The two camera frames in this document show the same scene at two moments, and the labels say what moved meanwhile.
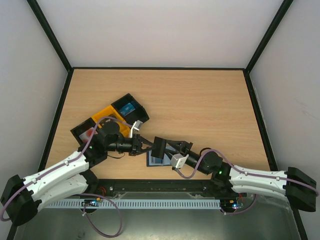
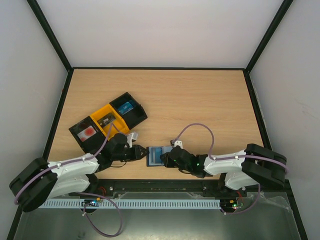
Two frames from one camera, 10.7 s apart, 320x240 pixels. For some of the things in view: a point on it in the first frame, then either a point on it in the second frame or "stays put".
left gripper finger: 145,142 → 140,152
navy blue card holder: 153,161 stays put
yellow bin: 124,129 stays put
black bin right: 130,109 stays put
